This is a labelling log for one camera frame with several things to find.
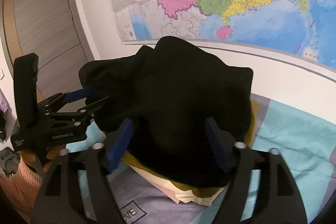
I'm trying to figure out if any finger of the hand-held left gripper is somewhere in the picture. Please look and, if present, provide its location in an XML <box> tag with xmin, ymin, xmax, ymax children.
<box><xmin>41</xmin><ymin>86</ymin><xmax>99</xmax><ymax>115</ymax></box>
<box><xmin>76</xmin><ymin>96</ymin><xmax>110</xmax><ymax>117</ymax></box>

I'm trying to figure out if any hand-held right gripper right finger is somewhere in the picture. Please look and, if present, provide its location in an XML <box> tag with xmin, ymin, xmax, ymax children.
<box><xmin>205</xmin><ymin>117</ymin><xmax>307</xmax><ymax>224</ymax></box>

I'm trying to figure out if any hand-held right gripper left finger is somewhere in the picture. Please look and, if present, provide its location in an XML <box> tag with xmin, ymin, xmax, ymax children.
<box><xmin>30</xmin><ymin>118</ymin><xmax>134</xmax><ymax>224</ymax></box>

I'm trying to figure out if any black garment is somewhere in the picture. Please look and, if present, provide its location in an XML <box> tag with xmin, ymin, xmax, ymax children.
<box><xmin>79</xmin><ymin>36</ymin><xmax>254</xmax><ymax>188</ymax></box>

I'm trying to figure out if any person's left forearm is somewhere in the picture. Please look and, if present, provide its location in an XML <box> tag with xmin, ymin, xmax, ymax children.
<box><xmin>0</xmin><ymin>158</ymin><xmax>45</xmax><ymax>219</ymax></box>

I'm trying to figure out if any person's left hand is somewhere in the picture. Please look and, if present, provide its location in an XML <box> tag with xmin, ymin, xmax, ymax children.
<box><xmin>20</xmin><ymin>145</ymin><xmax>67</xmax><ymax>174</ymax></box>

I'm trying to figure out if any purple garment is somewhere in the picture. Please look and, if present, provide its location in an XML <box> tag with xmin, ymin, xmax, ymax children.
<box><xmin>0</xmin><ymin>88</ymin><xmax>9</xmax><ymax>114</ymax></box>

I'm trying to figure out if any mustard yellow garment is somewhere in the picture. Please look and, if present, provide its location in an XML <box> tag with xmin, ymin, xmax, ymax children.
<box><xmin>122</xmin><ymin>101</ymin><xmax>261</xmax><ymax>198</ymax></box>

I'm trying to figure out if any pink cloth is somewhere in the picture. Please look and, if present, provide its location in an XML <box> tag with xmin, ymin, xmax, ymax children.
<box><xmin>155</xmin><ymin>182</ymin><xmax>181</xmax><ymax>203</ymax></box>

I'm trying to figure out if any grey cloth pile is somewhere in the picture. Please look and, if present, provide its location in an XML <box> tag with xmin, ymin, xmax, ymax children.
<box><xmin>0</xmin><ymin>148</ymin><xmax>20</xmax><ymax>177</ymax></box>

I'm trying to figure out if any teal and grey bed sheet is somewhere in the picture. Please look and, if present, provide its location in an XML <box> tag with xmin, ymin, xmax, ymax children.
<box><xmin>66</xmin><ymin>93</ymin><xmax>336</xmax><ymax>224</ymax></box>

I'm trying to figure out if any grey door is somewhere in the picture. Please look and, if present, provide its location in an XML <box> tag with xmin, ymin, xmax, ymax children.
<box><xmin>0</xmin><ymin>0</ymin><xmax>96</xmax><ymax>109</ymax></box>

